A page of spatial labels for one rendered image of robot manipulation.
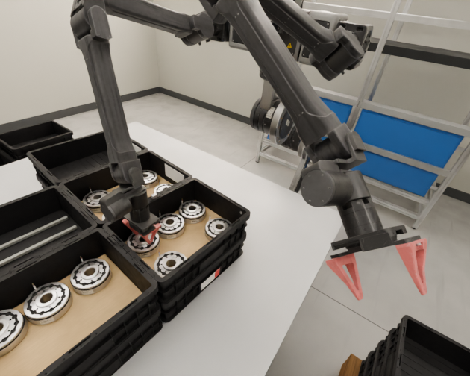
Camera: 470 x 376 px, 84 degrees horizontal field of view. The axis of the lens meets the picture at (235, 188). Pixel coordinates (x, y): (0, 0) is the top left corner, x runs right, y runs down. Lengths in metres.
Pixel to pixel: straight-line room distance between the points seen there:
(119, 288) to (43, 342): 0.20
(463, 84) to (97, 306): 3.23
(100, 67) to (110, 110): 0.10
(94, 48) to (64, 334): 0.71
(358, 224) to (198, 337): 0.63
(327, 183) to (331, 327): 1.52
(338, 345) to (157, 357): 1.18
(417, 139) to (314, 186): 2.13
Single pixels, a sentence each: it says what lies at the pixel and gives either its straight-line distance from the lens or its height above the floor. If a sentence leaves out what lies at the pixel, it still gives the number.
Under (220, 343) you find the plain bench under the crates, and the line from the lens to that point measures 0.92.
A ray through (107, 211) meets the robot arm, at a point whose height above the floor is 1.05.
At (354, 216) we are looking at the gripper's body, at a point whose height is 1.28.
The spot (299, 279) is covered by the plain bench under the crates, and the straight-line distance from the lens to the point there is 1.09.
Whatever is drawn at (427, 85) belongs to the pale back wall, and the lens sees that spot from 3.30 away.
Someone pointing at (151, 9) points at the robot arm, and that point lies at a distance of 0.95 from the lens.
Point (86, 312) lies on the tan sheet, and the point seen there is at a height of 0.83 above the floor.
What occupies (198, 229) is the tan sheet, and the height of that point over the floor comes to 0.83.
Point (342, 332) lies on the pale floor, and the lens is 1.89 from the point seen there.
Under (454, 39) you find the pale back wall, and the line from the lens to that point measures 3.26.
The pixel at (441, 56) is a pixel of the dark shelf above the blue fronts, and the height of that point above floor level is 1.34.
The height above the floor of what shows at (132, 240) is 0.86.
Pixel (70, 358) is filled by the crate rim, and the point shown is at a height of 0.92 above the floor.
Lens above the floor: 1.55
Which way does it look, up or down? 37 degrees down
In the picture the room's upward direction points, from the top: 7 degrees clockwise
